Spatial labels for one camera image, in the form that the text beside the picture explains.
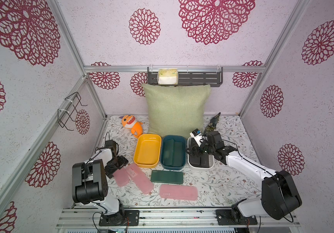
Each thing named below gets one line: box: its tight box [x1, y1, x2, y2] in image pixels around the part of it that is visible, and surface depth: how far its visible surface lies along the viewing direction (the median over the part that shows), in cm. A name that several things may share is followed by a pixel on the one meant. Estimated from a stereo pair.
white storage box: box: [187, 136, 215, 169], surface depth 89 cm
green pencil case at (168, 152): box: [163, 138, 174, 167], surface depth 97 cm
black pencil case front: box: [188, 152, 210, 168], surface depth 89 cm
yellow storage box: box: [133, 133, 162, 169], surface depth 100 cm
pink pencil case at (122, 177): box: [113, 167, 131, 187], surface depth 88 cm
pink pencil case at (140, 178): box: [125, 163, 154, 195], surface depth 89 cm
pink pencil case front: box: [159, 184, 199, 201], surface depth 84 cm
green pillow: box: [141, 83, 211, 137], surface depth 91 cm
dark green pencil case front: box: [150, 169, 184, 185], surface depth 89 cm
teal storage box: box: [160, 134, 187, 171], surface depth 97 cm
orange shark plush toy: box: [118, 114, 144, 139], surface depth 109 cm
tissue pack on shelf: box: [157, 68, 179, 85], surface depth 92 cm
